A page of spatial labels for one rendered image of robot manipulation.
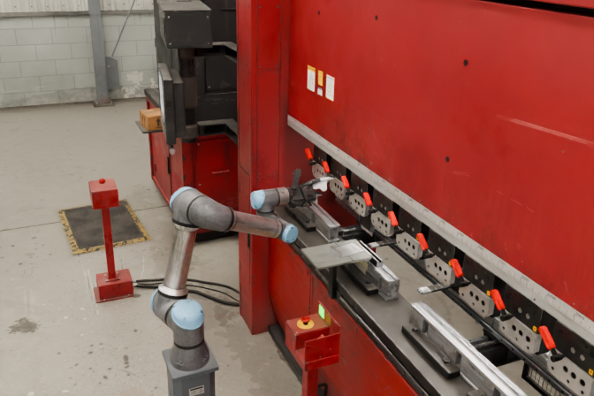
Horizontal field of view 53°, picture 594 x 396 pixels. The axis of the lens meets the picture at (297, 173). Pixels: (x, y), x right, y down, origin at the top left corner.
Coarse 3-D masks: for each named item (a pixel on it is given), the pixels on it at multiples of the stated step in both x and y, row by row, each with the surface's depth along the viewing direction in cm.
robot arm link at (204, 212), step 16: (192, 208) 218; (208, 208) 217; (224, 208) 220; (208, 224) 218; (224, 224) 219; (240, 224) 225; (256, 224) 231; (272, 224) 238; (288, 224) 244; (288, 240) 243
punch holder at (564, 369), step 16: (560, 336) 165; (576, 336) 159; (560, 352) 165; (576, 352) 160; (592, 352) 155; (560, 368) 166; (576, 368) 160; (592, 368) 156; (576, 384) 161; (592, 384) 156
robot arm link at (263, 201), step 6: (252, 192) 251; (258, 192) 249; (264, 192) 250; (270, 192) 250; (276, 192) 251; (252, 198) 250; (258, 198) 248; (264, 198) 248; (270, 198) 249; (276, 198) 250; (252, 204) 251; (258, 204) 248; (264, 204) 249; (270, 204) 250; (276, 204) 252; (258, 210) 251; (264, 210) 250; (270, 210) 252
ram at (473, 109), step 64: (320, 0) 276; (384, 0) 226; (448, 0) 192; (320, 64) 284; (384, 64) 232; (448, 64) 195; (512, 64) 169; (576, 64) 149; (320, 128) 293; (384, 128) 238; (448, 128) 200; (512, 128) 172; (576, 128) 151; (384, 192) 244; (448, 192) 204; (512, 192) 175; (576, 192) 154; (512, 256) 179; (576, 256) 156
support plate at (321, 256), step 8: (352, 240) 279; (304, 248) 270; (312, 248) 270; (320, 248) 271; (328, 248) 271; (312, 256) 264; (320, 256) 264; (328, 256) 264; (336, 256) 264; (352, 256) 265; (360, 256) 265; (368, 256) 265; (320, 264) 257; (328, 264) 258; (336, 264) 258
